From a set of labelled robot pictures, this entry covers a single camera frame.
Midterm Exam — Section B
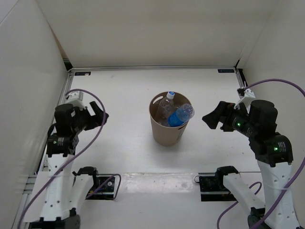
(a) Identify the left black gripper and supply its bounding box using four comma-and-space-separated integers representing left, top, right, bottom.
72, 101, 109, 133

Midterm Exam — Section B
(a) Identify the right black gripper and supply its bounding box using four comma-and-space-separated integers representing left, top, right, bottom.
202, 101, 257, 137

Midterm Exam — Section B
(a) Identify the blue label plastic bottle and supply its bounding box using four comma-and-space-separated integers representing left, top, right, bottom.
168, 104, 194, 127

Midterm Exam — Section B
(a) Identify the clear plastic bottle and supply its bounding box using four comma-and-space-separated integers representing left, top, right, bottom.
155, 91, 175, 120

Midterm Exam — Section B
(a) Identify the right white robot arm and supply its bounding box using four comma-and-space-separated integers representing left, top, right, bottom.
202, 100, 301, 229

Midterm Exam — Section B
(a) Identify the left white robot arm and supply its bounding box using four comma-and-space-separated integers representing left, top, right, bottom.
30, 101, 109, 229

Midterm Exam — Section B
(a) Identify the brown round waste bin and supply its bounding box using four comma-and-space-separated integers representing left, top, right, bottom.
149, 92, 191, 146

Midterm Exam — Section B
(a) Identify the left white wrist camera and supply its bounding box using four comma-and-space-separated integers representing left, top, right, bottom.
64, 91, 86, 110

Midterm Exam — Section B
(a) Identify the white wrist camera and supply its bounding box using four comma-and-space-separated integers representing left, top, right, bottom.
234, 88, 256, 110
64, 91, 86, 110

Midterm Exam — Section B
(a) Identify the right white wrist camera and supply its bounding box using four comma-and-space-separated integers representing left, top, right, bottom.
234, 88, 256, 110

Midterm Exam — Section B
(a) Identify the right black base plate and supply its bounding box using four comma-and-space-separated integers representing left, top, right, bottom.
194, 173, 236, 202

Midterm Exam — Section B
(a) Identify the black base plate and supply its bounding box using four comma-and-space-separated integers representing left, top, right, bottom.
86, 177, 118, 200
194, 173, 236, 202

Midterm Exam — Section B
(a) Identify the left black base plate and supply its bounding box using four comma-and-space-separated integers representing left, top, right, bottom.
86, 177, 118, 200

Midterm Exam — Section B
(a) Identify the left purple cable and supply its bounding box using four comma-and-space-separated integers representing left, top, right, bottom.
18, 89, 122, 229

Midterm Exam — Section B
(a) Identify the purple cable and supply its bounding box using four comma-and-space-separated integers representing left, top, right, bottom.
216, 78, 305, 229
18, 89, 122, 229

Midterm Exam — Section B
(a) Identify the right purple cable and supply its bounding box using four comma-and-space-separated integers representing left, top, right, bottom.
216, 78, 305, 229

